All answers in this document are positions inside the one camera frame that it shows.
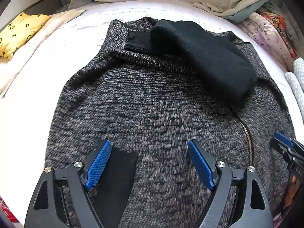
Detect lilac floral quilt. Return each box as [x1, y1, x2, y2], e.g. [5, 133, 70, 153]
[237, 12, 294, 72]

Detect yellow patterned pillow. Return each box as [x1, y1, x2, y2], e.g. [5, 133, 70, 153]
[1, 12, 51, 60]

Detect person's right hand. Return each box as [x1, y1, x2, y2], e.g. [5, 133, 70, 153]
[284, 176, 297, 208]

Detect black white knit jacket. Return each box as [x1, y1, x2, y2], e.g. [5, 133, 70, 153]
[45, 17, 294, 227]

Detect grey polka dot pillow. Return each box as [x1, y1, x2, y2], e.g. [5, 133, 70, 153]
[284, 72, 304, 119]

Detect orange leopard print fabric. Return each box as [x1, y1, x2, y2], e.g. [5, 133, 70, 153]
[260, 11, 297, 59]

